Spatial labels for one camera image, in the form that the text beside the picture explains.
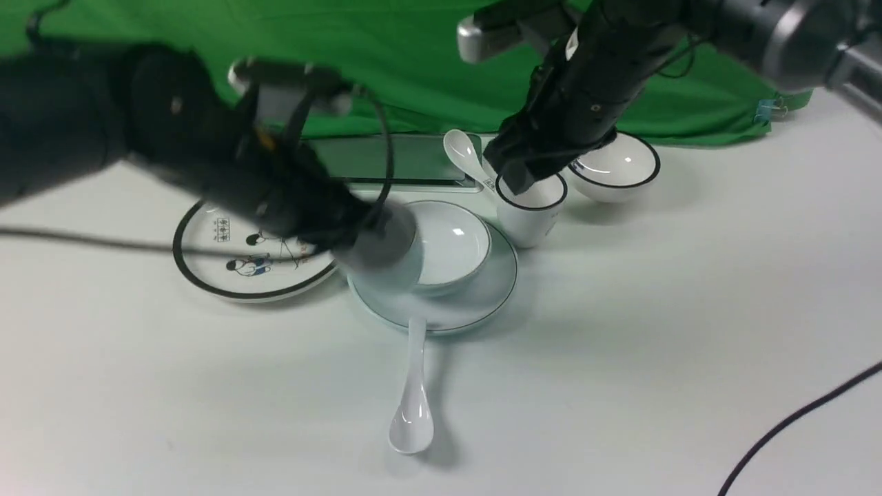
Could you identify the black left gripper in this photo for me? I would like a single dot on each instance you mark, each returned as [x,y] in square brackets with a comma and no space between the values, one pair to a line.
[185,135]

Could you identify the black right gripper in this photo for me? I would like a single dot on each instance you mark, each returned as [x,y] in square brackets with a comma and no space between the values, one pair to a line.
[574,101]

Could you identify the light blue shallow bowl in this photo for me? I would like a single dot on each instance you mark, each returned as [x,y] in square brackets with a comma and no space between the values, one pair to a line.
[455,245]

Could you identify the white ceramic spoon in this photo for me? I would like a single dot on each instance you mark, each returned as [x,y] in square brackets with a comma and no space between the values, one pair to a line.
[412,428]

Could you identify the light blue cup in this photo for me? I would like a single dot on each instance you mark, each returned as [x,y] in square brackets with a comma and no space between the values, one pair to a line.
[387,257]

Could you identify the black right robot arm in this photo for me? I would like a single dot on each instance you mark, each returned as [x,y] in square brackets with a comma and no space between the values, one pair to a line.
[794,46]

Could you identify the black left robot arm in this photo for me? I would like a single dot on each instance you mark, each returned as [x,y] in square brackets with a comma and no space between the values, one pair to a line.
[72,111]

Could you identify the white bowl with black rim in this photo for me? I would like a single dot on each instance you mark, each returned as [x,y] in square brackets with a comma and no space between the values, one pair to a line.
[615,172]

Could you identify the white spoon on tray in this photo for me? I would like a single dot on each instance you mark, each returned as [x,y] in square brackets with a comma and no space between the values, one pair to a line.
[462,153]

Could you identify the white cup with black rim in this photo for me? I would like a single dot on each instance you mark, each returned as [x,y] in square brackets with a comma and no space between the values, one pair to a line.
[526,219]

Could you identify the illustrated plate with black rim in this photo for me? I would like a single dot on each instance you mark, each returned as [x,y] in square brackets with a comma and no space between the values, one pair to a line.
[235,260]

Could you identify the dark reflective tray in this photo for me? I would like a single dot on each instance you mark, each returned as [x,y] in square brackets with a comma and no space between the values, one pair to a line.
[421,163]

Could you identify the green backdrop cloth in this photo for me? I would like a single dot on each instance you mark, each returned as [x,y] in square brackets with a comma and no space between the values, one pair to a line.
[406,52]

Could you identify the blue binder clip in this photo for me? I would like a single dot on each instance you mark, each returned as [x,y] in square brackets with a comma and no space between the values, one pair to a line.
[770,110]

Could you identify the light blue plate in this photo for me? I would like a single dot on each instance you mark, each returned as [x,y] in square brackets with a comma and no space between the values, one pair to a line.
[468,307]

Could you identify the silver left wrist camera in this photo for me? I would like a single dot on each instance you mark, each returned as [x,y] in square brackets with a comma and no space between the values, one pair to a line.
[283,86]

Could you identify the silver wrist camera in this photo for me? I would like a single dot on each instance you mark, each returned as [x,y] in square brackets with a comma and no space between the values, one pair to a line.
[283,86]
[504,25]

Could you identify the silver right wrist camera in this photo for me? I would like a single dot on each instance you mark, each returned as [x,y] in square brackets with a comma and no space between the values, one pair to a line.
[504,25]

